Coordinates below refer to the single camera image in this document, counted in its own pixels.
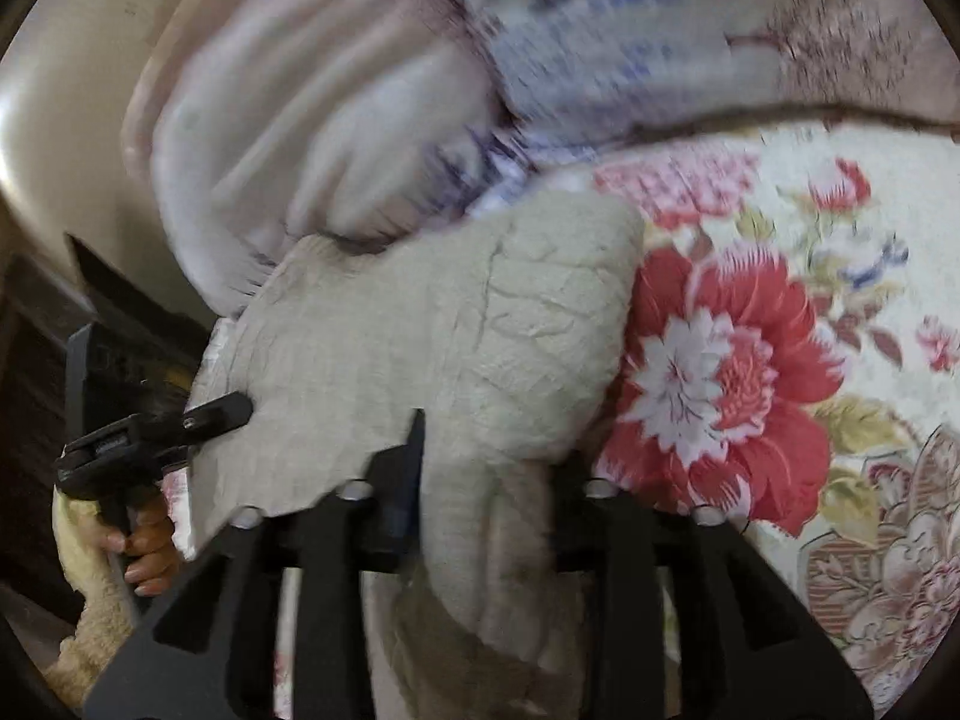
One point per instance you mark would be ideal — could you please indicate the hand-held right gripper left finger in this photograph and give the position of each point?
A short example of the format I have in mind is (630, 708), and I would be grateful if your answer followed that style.
(406, 484)

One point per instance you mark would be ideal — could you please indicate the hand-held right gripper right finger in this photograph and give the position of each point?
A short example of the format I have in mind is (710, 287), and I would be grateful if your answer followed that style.
(592, 532)

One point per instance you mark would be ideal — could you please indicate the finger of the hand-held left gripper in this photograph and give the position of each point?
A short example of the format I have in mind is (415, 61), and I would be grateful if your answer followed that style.
(221, 412)

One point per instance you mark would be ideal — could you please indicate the person's left forearm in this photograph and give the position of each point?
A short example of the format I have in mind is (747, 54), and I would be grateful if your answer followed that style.
(82, 577)

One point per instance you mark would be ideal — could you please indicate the person's left hand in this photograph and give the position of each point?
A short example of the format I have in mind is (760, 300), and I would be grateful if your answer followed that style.
(150, 549)

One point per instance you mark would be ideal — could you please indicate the dark wooden furniture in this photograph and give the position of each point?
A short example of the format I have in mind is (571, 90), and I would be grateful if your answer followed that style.
(34, 360)

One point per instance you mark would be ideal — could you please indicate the floral bed sheet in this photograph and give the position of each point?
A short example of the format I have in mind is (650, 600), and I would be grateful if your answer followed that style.
(750, 360)

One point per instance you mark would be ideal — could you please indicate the lilac floral quilt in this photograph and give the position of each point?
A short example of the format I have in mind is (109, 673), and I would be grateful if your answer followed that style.
(300, 127)

